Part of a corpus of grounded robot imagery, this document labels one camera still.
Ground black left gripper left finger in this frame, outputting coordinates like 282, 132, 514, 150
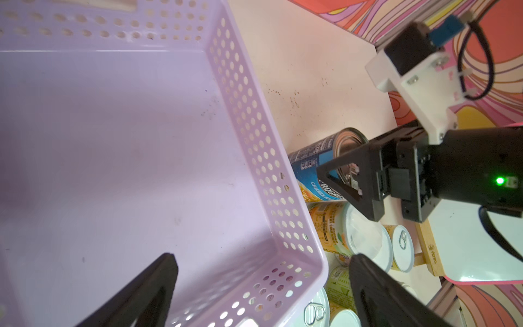
79, 253, 178, 326

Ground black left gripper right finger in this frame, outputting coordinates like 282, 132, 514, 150
349, 254, 449, 327

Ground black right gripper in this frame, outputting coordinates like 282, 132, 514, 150
317, 124, 522, 223

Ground blue label soup can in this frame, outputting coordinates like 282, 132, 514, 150
288, 128, 369, 202

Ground purple perforated plastic basket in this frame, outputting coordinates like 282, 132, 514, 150
1, 1, 327, 326

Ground green label can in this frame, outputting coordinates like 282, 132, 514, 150
324, 266, 362, 327

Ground silver pull tab can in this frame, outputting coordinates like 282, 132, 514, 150
287, 288, 330, 327

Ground wooden whiteboard stand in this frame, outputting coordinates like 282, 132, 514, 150
414, 220, 445, 277

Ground whiteboard with pink rim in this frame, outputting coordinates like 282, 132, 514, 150
428, 200, 522, 284

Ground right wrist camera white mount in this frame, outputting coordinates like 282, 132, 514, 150
364, 11, 477, 144

